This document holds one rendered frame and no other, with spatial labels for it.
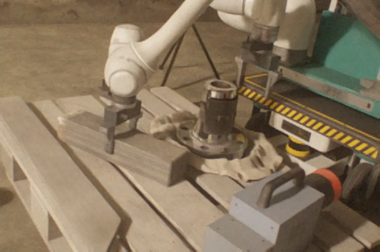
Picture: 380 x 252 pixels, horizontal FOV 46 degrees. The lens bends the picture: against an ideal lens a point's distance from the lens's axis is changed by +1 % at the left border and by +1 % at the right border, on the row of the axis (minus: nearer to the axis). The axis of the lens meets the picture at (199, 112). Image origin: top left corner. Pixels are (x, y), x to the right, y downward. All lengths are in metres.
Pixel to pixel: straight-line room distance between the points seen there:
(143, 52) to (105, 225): 0.45
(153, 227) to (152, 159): 0.24
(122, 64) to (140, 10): 2.84
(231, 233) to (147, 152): 0.44
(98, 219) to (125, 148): 0.29
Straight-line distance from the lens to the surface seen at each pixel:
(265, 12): 1.51
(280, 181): 1.07
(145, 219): 1.24
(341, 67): 1.85
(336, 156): 1.75
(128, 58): 1.16
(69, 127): 1.54
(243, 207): 1.07
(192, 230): 1.22
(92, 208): 1.23
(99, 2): 3.78
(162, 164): 1.34
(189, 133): 1.58
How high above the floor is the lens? 0.90
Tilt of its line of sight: 23 degrees down
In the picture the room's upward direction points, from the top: 9 degrees clockwise
